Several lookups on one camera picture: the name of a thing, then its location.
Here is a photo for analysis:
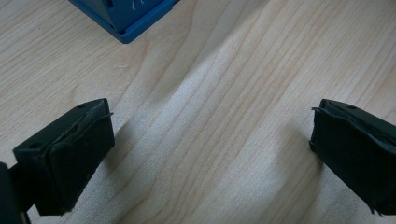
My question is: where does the blue plastic file rack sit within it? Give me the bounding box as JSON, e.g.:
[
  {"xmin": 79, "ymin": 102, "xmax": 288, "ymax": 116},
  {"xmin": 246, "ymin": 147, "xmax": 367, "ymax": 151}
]
[{"xmin": 68, "ymin": 0, "xmax": 181, "ymax": 45}]

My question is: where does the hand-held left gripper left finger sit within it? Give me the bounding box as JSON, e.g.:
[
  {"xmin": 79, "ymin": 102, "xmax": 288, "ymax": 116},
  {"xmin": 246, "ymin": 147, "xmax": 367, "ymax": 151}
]
[{"xmin": 12, "ymin": 98, "xmax": 116, "ymax": 217}]

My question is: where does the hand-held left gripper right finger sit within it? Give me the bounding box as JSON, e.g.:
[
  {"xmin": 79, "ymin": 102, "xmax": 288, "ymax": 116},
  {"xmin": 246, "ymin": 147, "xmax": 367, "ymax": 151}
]
[{"xmin": 308, "ymin": 98, "xmax": 396, "ymax": 217}]

